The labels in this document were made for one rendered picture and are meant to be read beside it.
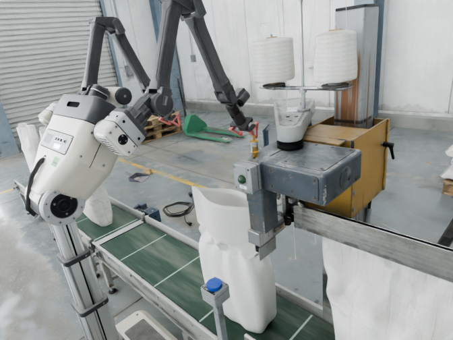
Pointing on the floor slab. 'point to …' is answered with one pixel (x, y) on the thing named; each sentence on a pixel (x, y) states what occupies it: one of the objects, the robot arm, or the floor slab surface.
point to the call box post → (220, 323)
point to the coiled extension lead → (181, 211)
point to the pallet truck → (196, 124)
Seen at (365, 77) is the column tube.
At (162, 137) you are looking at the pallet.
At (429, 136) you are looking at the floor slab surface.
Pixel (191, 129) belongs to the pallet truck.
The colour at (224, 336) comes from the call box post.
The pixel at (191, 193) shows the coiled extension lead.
